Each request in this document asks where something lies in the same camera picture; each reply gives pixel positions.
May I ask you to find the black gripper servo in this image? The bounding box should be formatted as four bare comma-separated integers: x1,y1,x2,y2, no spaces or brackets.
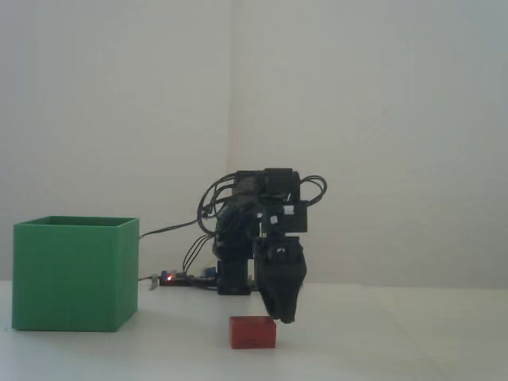
253,200,309,325

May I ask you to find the red rectangular block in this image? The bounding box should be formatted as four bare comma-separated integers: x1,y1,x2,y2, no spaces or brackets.
229,315,277,350

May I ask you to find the green square plastic bin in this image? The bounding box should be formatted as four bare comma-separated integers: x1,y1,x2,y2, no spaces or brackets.
11,215,140,332

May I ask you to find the blue electronics board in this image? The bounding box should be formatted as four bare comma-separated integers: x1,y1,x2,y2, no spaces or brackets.
158,267,219,290

